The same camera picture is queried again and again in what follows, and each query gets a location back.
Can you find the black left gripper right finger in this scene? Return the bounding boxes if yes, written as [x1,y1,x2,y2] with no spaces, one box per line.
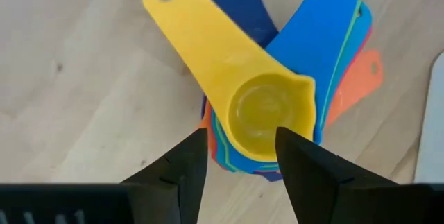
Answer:
[275,126,399,224]

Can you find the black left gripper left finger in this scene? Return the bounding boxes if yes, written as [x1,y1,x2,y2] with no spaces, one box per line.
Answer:
[121,128,209,224]

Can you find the red measuring cup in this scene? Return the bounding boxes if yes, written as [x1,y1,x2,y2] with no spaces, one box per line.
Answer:
[209,26,374,171]

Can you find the yellow measuring cup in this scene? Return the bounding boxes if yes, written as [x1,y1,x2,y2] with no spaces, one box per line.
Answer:
[142,0,317,163]

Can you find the bright blue measuring cup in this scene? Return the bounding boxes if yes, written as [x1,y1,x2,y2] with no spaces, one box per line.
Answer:
[211,0,361,173]

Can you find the teal measuring cup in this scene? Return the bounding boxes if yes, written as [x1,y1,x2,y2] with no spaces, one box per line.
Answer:
[216,1,374,173]

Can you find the navy blue measuring cup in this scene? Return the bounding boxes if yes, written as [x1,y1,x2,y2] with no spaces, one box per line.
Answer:
[200,0,284,183]

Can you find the white plastic basket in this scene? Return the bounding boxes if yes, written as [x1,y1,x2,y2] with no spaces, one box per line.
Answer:
[414,51,444,184]

